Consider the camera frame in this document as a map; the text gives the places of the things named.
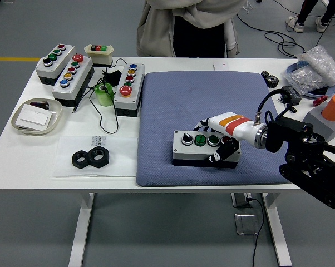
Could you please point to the black hex nut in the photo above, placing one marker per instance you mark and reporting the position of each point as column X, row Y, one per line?
column 74, row 162
column 105, row 160

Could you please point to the grey five-button emergency-stop box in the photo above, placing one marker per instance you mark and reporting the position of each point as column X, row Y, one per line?
column 123, row 104

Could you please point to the cream three-button switch box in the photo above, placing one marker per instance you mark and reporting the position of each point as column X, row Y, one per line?
column 100, row 58

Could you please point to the black power adapter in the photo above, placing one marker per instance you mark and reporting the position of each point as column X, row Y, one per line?
column 113, row 76

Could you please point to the grey control box black knob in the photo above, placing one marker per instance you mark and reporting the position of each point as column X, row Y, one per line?
column 65, row 59

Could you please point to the dark brown small block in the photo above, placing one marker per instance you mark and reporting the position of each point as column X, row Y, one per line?
column 41, row 105

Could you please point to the white table leg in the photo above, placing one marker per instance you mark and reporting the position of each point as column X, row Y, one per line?
column 280, row 236
column 79, row 236

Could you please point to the clear bubble wrap bag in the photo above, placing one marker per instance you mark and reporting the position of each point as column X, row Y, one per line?
column 323, row 61
column 304, row 78

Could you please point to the blue-grey padded mat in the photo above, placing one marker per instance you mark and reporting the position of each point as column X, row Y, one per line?
column 167, row 111

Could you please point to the grey under-table power box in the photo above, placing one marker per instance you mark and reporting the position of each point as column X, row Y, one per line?
column 240, row 200

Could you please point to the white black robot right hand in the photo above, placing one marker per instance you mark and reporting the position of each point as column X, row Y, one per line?
column 237, row 125

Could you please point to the clear plastic bag with label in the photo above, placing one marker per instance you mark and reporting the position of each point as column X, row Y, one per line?
column 120, row 155

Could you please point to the black module green terminals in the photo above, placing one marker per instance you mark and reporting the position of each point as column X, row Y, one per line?
column 295, row 96

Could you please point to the long grey five-button box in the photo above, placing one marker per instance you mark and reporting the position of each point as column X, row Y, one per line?
column 81, row 73

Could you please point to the grey four-button control box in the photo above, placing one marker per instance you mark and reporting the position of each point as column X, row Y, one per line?
column 189, row 151

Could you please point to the green tape roll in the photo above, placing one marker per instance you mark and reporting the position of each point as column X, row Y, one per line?
column 105, row 97

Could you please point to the person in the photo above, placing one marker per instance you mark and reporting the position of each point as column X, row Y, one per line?
column 304, row 14
column 198, row 36

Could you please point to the white wall switch plate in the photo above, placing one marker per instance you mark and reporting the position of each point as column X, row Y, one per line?
column 34, row 116

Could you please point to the cream shallow tray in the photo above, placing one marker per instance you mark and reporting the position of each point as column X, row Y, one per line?
column 56, row 111

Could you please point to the black metal gear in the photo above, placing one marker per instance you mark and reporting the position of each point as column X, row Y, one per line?
column 271, row 82

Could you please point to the metal floor socket plate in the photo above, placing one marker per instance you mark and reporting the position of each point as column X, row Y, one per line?
column 245, row 224

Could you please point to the grey wedge block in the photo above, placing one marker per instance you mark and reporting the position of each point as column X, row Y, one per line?
column 323, row 125

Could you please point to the small red clip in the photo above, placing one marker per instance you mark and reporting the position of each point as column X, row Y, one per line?
column 319, row 100

